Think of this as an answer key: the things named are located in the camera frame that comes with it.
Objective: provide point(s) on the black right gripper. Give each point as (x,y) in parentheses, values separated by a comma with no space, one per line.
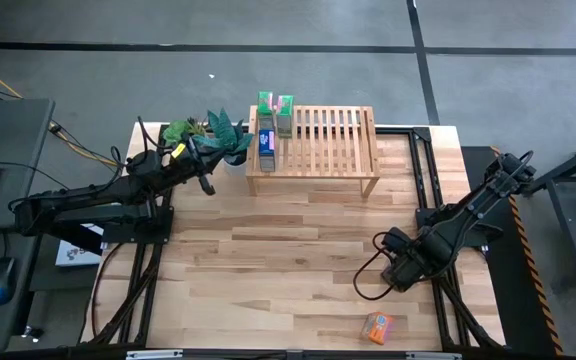
(403,274)

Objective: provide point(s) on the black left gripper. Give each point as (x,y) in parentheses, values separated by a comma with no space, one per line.
(207,182)

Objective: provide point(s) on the blue Frosted Flakes cereal box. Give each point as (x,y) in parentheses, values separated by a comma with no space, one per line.
(266,142)

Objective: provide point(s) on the orange Mini Wheats cereal box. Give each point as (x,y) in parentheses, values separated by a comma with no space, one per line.
(377,327)

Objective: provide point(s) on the green cereal box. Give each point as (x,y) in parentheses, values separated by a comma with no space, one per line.
(265,102)
(284,107)

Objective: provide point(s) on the wooden slatted shelf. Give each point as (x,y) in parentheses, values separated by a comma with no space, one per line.
(328,173)

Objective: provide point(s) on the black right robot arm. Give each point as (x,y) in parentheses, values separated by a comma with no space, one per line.
(468,220)

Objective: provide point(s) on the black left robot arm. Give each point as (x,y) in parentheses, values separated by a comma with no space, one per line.
(93,197)

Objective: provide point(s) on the yellow tag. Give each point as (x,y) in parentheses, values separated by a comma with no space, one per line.
(178,150)

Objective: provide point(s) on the dark green plant white pot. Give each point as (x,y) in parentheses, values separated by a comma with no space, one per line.
(223,127)

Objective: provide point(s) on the light green plant patterned pot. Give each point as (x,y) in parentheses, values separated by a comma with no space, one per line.
(175,131)

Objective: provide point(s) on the black mat with hazard stripe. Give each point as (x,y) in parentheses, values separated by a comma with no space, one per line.
(518,310)

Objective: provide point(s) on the black desk beam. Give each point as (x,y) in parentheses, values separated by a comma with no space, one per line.
(85,245)

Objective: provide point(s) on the white box with logo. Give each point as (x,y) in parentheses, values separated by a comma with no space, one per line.
(75,255)

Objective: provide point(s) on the black computer mouse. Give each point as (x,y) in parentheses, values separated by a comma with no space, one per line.
(0,280)

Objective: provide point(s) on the small metal caster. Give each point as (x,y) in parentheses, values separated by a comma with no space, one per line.
(32,332)

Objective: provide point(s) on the silver metal bracket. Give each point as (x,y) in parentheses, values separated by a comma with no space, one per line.
(153,354)
(433,356)

